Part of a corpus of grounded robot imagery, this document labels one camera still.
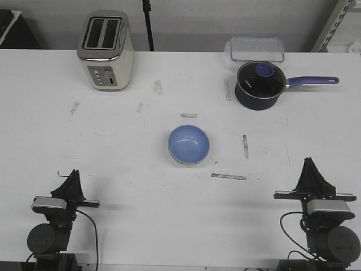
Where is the dark blue saucepan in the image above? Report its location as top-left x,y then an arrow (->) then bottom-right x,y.
235,76 -> 340,111

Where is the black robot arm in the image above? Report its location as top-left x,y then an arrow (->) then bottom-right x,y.
27,169 -> 100,270
274,158 -> 360,270

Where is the white slotted shelf rack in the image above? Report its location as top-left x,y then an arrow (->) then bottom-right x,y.
311,1 -> 360,53

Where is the glass pot lid blue knob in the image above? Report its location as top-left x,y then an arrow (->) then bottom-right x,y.
237,61 -> 286,99

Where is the blue bowl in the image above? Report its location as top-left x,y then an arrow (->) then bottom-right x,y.
168,125 -> 210,150

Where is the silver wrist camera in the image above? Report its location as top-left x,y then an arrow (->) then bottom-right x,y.
306,199 -> 355,221
31,196 -> 67,215

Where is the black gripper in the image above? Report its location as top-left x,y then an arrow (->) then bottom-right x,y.
274,158 -> 355,214
43,169 -> 100,223

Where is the cream toaster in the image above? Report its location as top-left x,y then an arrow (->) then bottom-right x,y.
77,10 -> 134,91

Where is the clear plastic container blue lid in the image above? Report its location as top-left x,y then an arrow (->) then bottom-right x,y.
224,37 -> 285,63

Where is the black tripod pole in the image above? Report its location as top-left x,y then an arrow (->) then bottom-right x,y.
142,0 -> 155,51

